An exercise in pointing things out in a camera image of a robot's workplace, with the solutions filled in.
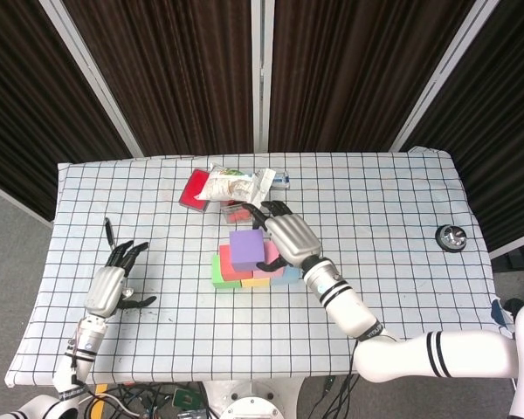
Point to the dark brown partition panel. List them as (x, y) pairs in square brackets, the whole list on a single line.
[(498, 131), (26, 109), (353, 65), (157, 65)]

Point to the blue white wrapped packet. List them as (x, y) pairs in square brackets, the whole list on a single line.
[(283, 178)]

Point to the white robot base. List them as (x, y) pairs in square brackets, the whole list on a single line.
[(253, 406)]

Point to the green foam cube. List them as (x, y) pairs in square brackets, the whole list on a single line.
[(220, 281)]

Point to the green circuit board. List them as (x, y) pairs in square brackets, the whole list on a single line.
[(185, 398)]

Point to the light blue foam cube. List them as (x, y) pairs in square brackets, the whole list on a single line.
[(288, 276)]

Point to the red foam cube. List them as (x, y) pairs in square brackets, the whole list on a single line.
[(229, 266)]

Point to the yellow foam cube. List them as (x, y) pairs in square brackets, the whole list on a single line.
[(257, 283)]

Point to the crumpled white snack bag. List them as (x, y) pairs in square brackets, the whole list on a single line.
[(227, 187)]

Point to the pink foam cube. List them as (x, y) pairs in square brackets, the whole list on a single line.
[(270, 272)]

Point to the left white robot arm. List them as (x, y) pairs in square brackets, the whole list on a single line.
[(65, 366)]

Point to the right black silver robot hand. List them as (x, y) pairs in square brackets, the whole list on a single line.
[(292, 240)]

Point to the red ink pad case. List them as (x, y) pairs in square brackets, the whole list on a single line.
[(192, 190)]

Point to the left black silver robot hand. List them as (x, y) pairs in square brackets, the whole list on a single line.
[(107, 290)]

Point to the small metal bowl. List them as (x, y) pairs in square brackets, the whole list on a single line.
[(451, 238)]

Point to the purple foam cube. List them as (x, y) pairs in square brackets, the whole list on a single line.
[(246, 249)]

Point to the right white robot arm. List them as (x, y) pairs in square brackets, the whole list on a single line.
[(419, 345)]

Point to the clear box red pieces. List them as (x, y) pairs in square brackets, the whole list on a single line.
[(236, 214)]

